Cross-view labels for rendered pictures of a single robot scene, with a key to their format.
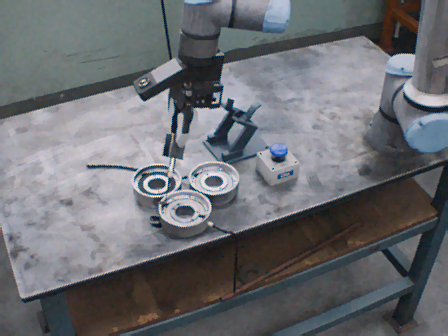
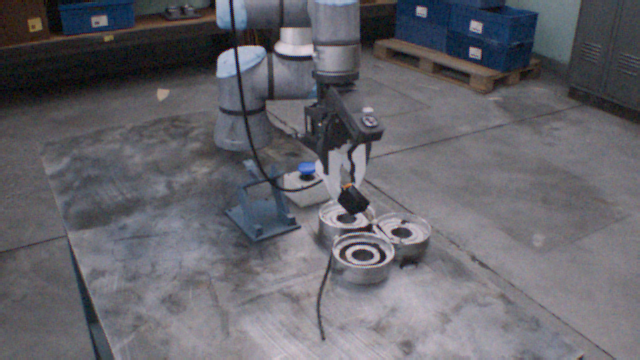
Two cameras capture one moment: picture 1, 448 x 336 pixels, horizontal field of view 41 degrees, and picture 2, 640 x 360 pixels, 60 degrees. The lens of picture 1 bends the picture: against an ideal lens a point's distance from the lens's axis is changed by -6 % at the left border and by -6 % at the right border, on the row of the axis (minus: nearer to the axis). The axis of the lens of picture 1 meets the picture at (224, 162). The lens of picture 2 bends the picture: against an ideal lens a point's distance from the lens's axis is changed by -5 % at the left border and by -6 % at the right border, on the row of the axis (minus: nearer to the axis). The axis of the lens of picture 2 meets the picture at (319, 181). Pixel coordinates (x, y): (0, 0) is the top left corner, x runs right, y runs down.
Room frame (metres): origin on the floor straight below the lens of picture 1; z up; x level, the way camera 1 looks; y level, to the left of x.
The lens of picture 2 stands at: (1.15, 0.95, 1.40)
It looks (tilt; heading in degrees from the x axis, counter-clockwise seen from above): 28 degrees down; 265
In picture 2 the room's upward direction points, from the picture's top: 1 degrees clockwise
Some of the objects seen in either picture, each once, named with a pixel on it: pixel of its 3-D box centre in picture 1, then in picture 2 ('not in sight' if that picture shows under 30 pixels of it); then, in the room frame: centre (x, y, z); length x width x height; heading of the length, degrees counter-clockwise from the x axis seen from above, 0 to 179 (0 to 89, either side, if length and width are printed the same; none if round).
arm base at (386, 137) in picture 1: (399, 123); (243, 120); (1.21, -0.42, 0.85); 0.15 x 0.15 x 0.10
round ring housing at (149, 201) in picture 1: (157, 186); (362, 259); (0.99, 0.14, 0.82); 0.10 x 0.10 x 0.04
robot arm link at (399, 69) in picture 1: (408, 85); (244, 76); (1.21, -0.42, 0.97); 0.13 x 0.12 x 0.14; 4
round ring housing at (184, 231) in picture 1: (185, 214); (401, 236); (0.91, 0.08, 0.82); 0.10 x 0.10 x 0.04
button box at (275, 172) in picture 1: (279, 164); (305, 185); (1.07, -0.12, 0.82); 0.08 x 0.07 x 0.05; 116
